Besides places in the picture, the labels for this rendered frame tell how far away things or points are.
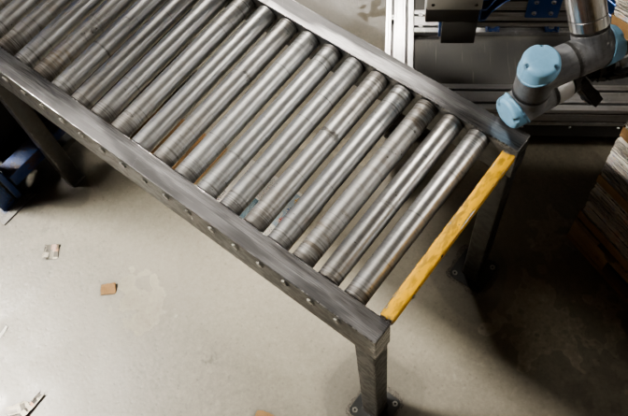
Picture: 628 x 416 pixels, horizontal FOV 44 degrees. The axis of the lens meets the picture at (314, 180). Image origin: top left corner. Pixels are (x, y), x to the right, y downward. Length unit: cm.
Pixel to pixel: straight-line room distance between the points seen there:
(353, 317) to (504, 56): 125
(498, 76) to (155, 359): 133
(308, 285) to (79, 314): 113
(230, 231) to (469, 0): 83
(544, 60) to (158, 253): 141
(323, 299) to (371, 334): 11
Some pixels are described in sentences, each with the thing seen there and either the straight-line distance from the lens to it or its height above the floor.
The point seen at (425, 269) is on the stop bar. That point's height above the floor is 82.
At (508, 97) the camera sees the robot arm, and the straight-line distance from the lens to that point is 164.
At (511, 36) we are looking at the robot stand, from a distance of 257.
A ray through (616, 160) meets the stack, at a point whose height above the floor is 52.
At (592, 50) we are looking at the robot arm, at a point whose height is 97.
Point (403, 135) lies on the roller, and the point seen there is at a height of 80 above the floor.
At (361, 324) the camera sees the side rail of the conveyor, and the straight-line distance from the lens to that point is 150.
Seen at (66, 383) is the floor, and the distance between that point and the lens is 247.
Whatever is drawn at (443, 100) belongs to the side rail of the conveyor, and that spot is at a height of 80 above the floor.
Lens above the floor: 224
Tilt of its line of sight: 63 degrees down
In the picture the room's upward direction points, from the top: 10 degrees counter-clockwise
